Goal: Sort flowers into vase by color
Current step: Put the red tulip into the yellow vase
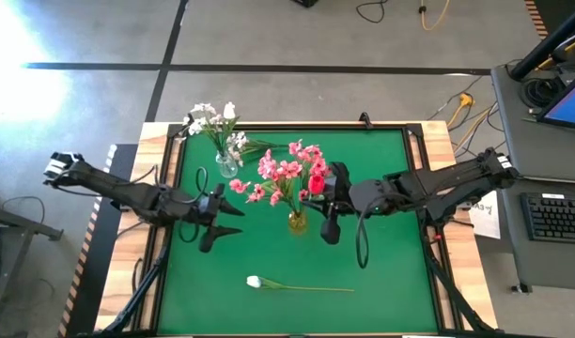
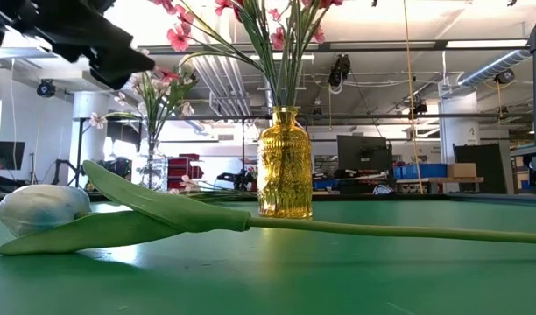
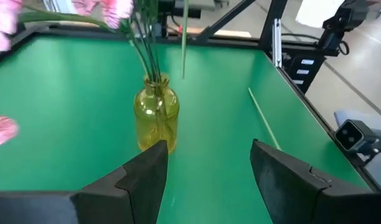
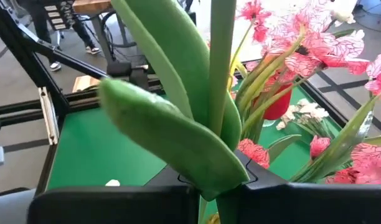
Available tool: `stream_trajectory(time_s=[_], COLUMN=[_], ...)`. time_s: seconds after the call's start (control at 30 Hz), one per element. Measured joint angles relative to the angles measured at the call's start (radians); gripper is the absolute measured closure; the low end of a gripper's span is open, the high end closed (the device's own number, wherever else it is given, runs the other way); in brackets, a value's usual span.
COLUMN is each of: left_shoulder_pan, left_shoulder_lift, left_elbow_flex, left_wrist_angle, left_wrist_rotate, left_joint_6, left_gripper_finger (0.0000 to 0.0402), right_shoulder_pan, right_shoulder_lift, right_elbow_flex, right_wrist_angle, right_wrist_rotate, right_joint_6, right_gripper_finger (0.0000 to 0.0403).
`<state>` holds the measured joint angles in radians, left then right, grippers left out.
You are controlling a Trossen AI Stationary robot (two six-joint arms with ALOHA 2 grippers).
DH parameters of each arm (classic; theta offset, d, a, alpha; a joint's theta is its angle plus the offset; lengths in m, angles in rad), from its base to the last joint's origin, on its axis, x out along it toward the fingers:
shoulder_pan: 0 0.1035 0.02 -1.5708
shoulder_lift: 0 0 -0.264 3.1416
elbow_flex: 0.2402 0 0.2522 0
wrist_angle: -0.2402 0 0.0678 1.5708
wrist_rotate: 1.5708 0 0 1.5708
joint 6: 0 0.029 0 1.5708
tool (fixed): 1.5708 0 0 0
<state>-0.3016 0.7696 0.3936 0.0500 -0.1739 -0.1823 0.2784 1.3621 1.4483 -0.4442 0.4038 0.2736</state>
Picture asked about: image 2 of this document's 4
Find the black panel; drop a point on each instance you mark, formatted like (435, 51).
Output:
(491, 166)

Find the long ceiling light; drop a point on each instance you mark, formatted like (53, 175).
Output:
(487, 44)

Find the black background robot arm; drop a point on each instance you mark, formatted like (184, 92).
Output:
(237, 178)

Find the grey shelf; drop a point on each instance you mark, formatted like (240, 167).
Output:
(528, 166)

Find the yellow ribbed glass vase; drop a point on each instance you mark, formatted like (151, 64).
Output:
(285, 175)

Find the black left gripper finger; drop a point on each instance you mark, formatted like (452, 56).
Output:
(119, 67)
(84, 22)

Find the black overhead rail frame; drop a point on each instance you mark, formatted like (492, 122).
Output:
(224, 117)

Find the red tool cabinet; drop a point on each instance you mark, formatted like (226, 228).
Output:
(187, 162)

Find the clear ribbed glass vase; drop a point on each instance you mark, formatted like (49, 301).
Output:
(152, 168)

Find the blue plastic bin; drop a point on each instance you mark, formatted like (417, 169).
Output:
(419, 170)

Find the cardboard box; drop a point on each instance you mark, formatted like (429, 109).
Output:
(461, 170)

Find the black ceiling camera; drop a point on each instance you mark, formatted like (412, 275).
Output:
(419, 108)
(504, 76)
(340, 70)
(46, 87)

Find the green table mat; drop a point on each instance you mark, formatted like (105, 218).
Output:
(268, 280)

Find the black monitor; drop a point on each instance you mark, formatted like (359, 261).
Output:
(362, 152)
(5, 155)

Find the silver ventilation duct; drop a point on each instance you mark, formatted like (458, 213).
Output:
(491, 67)

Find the wooden table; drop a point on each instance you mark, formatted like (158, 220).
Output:
(454, 179)

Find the white artificial tulip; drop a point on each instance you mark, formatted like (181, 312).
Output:
(40, 207)

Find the white column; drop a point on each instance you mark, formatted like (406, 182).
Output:
(458, 122)
(86, 149)

